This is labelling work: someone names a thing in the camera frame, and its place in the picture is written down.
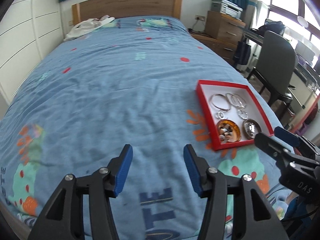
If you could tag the white garment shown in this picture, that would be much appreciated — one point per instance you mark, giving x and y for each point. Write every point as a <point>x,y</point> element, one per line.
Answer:
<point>82,28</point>

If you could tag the blue printed blanket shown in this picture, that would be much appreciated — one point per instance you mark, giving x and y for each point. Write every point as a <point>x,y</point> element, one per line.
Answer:
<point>112,80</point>

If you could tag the wooden drawer chest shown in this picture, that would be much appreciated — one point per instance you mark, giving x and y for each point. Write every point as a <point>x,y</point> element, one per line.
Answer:
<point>222,27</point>

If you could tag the brown stone bangle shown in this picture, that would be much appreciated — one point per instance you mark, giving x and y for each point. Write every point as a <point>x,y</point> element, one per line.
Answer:
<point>245,130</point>

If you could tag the wooden bed headboard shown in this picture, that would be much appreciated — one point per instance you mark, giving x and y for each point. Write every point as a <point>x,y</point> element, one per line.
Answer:
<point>125,5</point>

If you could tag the dark blue tote bag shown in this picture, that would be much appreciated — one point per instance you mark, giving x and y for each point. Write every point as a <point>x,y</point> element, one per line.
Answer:
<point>242,53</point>

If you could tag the black backpack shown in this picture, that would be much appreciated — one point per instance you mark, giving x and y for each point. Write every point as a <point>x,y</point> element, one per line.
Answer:
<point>272,28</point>

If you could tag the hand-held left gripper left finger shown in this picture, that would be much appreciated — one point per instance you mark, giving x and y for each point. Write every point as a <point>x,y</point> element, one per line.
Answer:
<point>123,172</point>

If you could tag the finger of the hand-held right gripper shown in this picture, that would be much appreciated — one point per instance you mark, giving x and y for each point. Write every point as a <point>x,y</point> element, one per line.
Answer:
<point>265,141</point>
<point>285,133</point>

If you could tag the red shallow box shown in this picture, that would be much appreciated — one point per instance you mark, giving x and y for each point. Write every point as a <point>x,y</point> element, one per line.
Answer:
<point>207,90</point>

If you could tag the white printer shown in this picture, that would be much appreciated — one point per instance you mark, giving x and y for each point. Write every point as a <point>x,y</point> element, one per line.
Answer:
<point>227,7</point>

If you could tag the thin silver bangle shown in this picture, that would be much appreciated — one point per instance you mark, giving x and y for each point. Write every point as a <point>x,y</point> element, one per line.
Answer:
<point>211,102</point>

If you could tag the crystal drop earrings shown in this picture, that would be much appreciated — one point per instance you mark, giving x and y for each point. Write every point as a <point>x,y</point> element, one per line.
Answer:
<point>251,128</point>

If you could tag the grey desk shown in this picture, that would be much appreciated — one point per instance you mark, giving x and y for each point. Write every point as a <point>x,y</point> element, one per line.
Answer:
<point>252,36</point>

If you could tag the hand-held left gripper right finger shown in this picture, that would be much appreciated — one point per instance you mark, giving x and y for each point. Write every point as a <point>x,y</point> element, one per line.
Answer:
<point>192,172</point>

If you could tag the white wardrobe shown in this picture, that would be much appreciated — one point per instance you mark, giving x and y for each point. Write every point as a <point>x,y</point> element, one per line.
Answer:
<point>25,30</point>

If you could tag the low wooden nightstand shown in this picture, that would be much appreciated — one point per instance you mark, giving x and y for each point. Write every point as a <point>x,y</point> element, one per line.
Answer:
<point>217,47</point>

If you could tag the wall power socket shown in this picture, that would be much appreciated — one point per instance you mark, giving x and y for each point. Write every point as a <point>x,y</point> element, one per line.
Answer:
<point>200,17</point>

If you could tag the amber resin bangle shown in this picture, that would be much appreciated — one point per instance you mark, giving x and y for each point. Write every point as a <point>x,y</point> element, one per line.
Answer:
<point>236,127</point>

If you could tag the grey chair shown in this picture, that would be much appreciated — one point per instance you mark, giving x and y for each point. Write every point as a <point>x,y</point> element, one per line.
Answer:
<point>275,60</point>

